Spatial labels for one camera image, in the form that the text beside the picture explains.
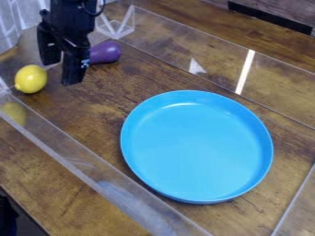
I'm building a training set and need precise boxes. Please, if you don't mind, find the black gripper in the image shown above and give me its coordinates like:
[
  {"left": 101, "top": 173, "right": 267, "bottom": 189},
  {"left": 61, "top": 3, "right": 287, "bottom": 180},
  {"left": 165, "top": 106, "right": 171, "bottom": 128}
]
[{"left": 37, "top": 0, "right": 104, "bottom": 86}]

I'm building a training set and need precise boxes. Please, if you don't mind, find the purple toy eggplant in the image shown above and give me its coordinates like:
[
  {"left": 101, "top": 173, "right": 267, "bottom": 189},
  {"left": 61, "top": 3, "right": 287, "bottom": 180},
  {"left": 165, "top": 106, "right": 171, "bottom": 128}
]
[{"left": 89, "top": 41, "right": 120, "bottom": 65}]

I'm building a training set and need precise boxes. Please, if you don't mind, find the yellow lemon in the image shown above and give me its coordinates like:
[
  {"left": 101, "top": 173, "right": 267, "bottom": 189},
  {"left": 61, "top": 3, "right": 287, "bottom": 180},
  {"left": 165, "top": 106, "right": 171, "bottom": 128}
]
[{"left": 14, "top": 65, "right": 48, "bottom": 94}]

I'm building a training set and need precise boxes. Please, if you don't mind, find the clear acrylic barrier wall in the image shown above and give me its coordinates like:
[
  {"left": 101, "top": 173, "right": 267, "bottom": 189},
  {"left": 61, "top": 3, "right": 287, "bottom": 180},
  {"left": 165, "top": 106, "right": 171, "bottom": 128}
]
[{"left": 0, "top": 0, "right": 315, "bottom": 236}]

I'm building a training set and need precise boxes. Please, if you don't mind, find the blue round tray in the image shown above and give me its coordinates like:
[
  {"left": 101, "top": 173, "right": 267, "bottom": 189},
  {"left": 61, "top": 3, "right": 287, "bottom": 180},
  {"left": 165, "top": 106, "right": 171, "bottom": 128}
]
[{"left": 120, "top": 90, "right": 273, "bottom": 204}]

